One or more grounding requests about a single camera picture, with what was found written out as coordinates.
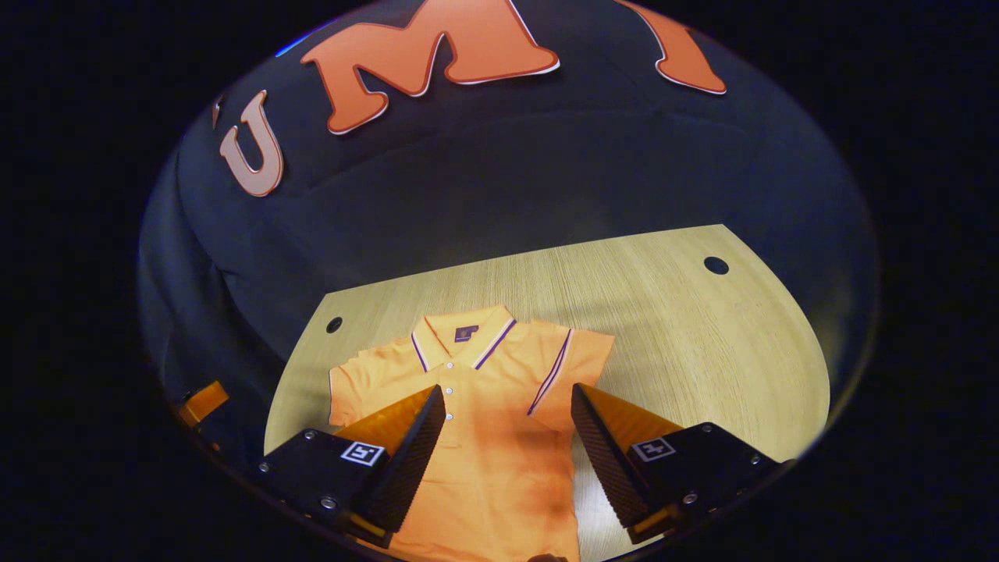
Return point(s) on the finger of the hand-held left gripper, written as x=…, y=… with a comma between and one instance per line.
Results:
x=204, y=402

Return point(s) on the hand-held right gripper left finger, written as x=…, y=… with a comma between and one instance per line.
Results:
x=414, y=460

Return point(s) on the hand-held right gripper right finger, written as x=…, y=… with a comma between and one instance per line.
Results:
x=601, y=453

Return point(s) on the orange T-shirt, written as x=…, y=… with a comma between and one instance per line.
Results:
x=499, y=468

